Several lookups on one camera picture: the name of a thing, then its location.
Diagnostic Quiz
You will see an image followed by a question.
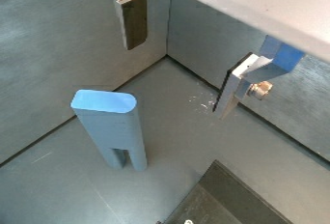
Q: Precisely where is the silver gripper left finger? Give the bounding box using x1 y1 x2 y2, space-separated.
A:
113 0 148 50

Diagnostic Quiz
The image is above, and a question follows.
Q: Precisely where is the light blue square-circle peg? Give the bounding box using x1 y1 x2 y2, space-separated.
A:
70 90 147 171

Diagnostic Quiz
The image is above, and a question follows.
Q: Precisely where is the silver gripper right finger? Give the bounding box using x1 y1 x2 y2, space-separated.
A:
213 36 306 119

